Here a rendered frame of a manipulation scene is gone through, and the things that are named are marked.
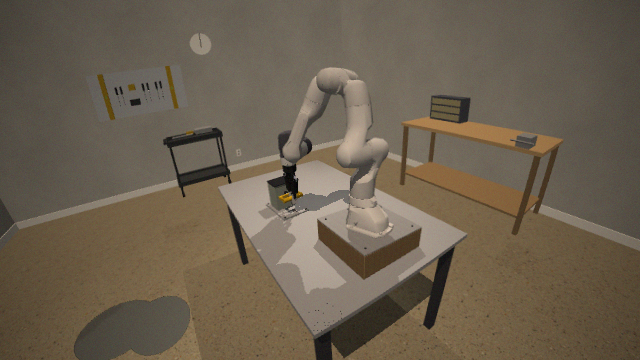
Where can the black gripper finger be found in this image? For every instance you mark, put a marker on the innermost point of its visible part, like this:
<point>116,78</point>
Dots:
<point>294,188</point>
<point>288,186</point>

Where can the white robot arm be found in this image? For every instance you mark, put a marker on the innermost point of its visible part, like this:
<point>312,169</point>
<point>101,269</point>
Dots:
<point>364,216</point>

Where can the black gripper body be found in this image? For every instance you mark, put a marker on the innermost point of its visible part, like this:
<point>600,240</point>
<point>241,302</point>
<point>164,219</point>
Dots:
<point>290,170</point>

